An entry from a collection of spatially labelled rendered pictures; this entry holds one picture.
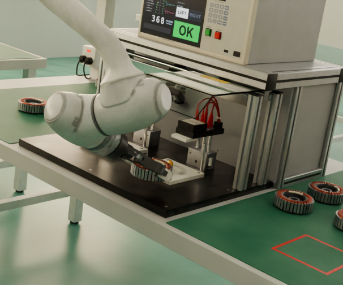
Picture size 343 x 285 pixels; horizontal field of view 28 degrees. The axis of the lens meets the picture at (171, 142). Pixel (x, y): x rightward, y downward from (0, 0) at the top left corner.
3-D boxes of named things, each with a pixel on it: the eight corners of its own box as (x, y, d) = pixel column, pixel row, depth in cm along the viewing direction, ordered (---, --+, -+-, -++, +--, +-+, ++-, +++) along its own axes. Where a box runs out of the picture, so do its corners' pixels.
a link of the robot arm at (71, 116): (74, 155, 167) (119, 145, 161) (32, 131, 155) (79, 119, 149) (77, 116, 172) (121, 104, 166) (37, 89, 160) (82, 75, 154)
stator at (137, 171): (150, 185, 181) (152, 172, 180) (121, 172, 188) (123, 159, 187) (179, 179, 189) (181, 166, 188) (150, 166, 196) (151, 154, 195)
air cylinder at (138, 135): (148, 147, 226) (150, 131, 225) (132, 141, 231) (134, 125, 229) (158, 145, 230) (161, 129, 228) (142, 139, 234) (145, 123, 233)
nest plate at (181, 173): (170, 185, 194) (170, 181, 194) (133, 168, 204) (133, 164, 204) (204, 177, 205) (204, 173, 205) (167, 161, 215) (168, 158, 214)
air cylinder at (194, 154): (204, 171, 211) (206, 154, 209) (185, 163, 216) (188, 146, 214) (214, 168, 215) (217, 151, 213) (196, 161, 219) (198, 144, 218)
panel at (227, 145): (274, 182, 210) (292, 86, 201) (125, 122, 251) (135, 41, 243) (275, 182, 211) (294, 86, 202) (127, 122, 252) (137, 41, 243)
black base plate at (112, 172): (165, 218, 177) (166, 210, 176) (18, 145, 217) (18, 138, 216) (270, 188, 211) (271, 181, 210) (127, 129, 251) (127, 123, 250)
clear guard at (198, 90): (194, 119, 175) (198, 96, 173) (129, 95, 190) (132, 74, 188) (269, 108, 198) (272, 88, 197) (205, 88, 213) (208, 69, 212)
